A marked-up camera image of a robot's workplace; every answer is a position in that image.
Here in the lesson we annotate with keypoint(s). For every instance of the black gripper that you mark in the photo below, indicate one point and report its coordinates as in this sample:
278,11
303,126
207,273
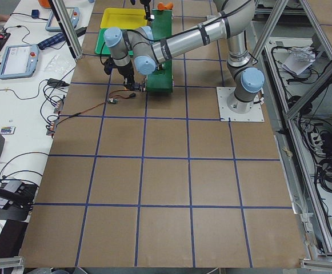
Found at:
124,70

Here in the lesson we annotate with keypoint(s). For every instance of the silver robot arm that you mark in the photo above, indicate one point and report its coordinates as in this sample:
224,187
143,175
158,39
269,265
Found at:
137,50

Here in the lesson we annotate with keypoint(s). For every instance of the orange cylinder with 4680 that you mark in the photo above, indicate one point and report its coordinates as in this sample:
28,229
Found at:
169,6

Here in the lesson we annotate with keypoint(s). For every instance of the yellow plastic tray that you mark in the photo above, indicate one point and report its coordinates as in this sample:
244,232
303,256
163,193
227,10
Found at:
123,18

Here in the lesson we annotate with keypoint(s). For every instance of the plain orange cylinder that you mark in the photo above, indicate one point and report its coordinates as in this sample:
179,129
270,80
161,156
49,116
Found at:
161,6

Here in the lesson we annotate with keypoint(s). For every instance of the green plastic tray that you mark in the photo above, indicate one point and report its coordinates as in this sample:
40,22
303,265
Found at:
103,42

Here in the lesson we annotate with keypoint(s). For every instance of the near teach pendant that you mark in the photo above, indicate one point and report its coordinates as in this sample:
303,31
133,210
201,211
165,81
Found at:
19,61

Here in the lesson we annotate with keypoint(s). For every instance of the small controller circuit board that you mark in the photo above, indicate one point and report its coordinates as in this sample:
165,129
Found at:
112,101

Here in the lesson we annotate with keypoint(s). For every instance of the green conveyor belt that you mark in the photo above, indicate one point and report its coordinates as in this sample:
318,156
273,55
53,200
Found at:
161,80

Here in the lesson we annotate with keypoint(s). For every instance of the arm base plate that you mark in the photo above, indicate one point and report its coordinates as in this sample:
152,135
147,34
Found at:
233,110

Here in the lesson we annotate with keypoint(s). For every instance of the folded plaid umbrella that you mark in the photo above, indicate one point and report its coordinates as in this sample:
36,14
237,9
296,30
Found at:
51,41

